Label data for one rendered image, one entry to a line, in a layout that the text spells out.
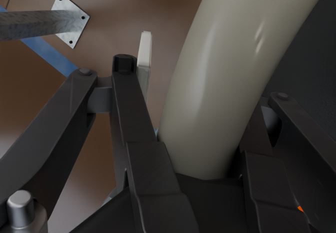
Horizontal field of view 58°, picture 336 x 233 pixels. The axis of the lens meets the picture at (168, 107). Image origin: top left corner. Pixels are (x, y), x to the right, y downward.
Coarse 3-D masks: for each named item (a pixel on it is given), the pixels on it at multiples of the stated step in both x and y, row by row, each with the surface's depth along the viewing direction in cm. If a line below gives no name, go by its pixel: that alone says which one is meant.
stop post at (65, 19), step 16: (64, 0) 150; (0, 16) 115; (16, 16) 122; (32, 16) 129; (48, 16) 137; (64, 16) 147; (80, 16) 150; (0, 32) 113; (16, 32) 121; (32, 32) 130; (48, 32) 140; (64, 32) 156; (80, 32) 153
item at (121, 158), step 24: (120, 72) 15; (120, 96) 13; (120, 120) 11; (144, 120) 11; (120, 144) 10; (144, 144) 9; (120, 168) 10; (144, 168) 8; (168, 168) 8; (144, 192) 7; (168, 192) 8; (144, 216) 6; (168, 216) 7; (192, 216) 7
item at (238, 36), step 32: (224, 0) 8; (256, 0) 8; (288, 0) 8; (192, 32) 9; (224, 32) 8; (256, 32) 8; (288, 32) 8; (192, 64) 9; (224, 64) 8; (256, 64) 8; (192, 96) 9; (224, 96) 9; (256, 96) 9; (160, 128) 11; (192, 128) 10; (224, 128) 9; (192, 160) 10; (224, 160) 10
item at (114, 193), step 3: (156, 132) 156; (156, 135) 157; (114, 189) 77; (111, 192) 76; (114, 192) 76; (108, 195) 75; (111, 195) 75; (114, 195) 75; (105, 198) 76; (108, 198) 74; (111, 198) 74; (105, 201) 75; (102, 204) 76; (99, 207) 77
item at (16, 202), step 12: (24, 192) 8; (12, 204) 7; (24, 204) 7; (36, 204) 8; (12, 216) 7; (24, 216) 7; (36, 216) 8; (0, 228) 7; (12, 228) 7; (24, 228) 8; (36, 228) 8
